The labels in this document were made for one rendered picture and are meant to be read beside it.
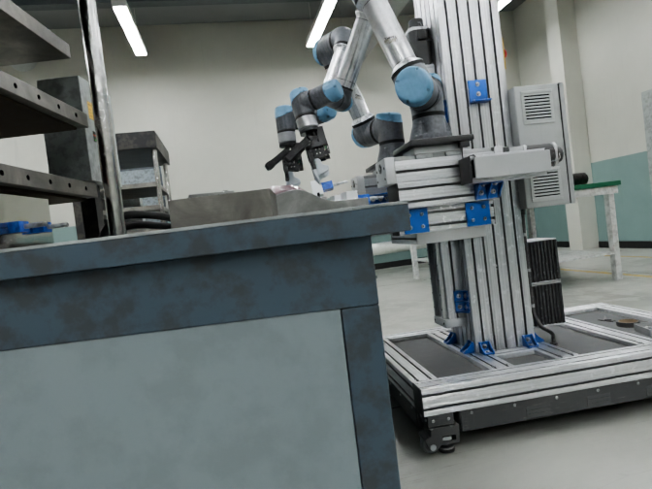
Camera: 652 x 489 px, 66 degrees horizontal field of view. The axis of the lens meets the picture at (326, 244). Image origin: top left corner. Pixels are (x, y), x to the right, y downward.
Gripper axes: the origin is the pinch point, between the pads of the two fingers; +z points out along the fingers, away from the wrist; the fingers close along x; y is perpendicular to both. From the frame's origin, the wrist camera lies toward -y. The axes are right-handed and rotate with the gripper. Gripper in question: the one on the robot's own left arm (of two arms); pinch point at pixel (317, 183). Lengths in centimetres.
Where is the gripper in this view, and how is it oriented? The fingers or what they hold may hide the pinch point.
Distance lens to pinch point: 182.3
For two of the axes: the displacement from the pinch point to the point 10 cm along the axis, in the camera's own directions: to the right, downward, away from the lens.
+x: 0.1, 1.1, 9.9
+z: 2.6, 9.6, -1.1
